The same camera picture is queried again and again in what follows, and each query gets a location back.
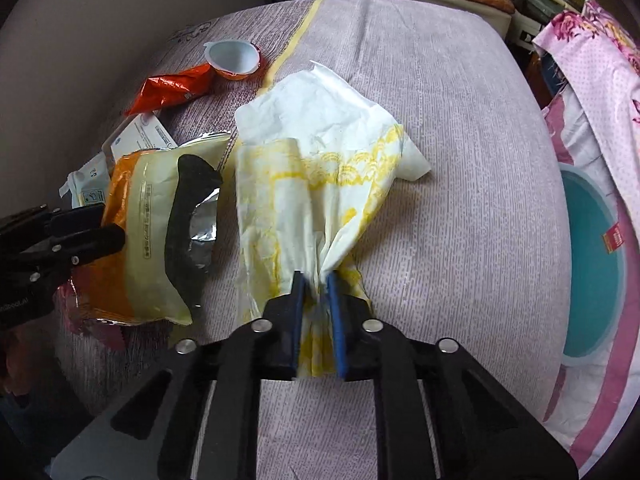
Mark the orange yellow snack bag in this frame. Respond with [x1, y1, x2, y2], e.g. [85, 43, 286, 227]
[57, 132, 233, 328]

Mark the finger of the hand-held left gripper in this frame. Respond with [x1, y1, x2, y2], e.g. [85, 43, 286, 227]
[47, 204, 107, 238]
[30, 224, 126, 283]

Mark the pink white bed sheet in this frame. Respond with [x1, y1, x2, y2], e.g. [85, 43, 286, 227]
[542, 95, 640, 466]

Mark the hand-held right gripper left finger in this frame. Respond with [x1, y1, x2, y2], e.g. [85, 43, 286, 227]
[50, 271, 307, 480]

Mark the yellow white paper wrapper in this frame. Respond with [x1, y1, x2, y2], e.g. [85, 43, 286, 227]
[234, 60, 432, 377]

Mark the mauve woven table cloth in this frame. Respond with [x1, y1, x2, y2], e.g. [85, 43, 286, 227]
[47, 0, 573, 480]

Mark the white jelly cup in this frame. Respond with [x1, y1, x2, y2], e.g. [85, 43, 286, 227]
[204, 40, 267, 82]

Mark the orange snack wrapper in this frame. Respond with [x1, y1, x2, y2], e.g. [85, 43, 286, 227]
[124, 64, 217, 117]

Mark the black audio device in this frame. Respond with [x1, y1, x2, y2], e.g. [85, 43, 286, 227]
[510, 0, 586, 51]

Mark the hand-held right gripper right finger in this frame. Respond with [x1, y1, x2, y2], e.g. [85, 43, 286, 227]
[327, 271, 578, 480]

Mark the white tissue packet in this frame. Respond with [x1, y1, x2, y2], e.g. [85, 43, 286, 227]
[59, 157, 108, 208]

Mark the pink snack wrapper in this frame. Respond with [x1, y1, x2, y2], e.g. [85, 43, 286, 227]
[55, 280, 126, 352]

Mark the pink floral blanket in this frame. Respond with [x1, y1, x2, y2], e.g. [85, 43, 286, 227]
[532, 0, 640, 201]

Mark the white printed carton box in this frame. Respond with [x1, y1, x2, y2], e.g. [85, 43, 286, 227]
[102, 112, 177, 161]

